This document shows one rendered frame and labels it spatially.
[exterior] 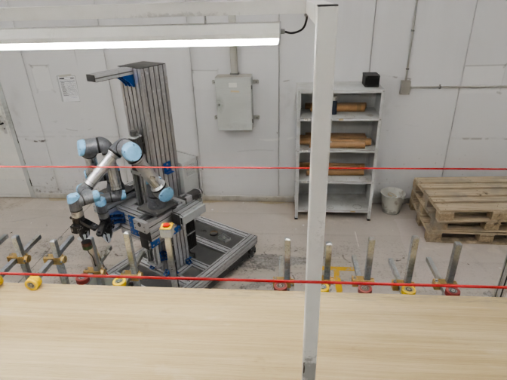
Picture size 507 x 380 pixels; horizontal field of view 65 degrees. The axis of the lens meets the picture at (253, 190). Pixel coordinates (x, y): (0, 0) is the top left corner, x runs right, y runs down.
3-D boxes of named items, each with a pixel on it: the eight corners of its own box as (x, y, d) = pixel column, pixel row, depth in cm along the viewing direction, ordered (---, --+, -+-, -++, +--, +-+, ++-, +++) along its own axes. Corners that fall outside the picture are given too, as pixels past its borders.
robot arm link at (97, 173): (117, 131, 271) (70, 188, 264) (123, 135, 263) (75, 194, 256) (129, 141, 279) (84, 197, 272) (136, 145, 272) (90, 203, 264)
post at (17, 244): (33, 291, 279) (13, 234, 258) (38, 291, 279) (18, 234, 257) (31, 295, 276) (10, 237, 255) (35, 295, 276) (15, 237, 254)
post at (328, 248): (321, 301, 264) (325, 240, 242) (327, 301, 263) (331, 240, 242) (322, 304, 260) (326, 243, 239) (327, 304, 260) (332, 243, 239)
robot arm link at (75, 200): (81, 194, 247) (67, 198, 243) (85, 209, 252) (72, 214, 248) (78, 190, 253) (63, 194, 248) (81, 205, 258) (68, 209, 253)
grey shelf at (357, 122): (293, 201, 522) (296, 81, 452) (364, 203, 514) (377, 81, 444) (294, 219, 482) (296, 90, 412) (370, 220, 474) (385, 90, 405)
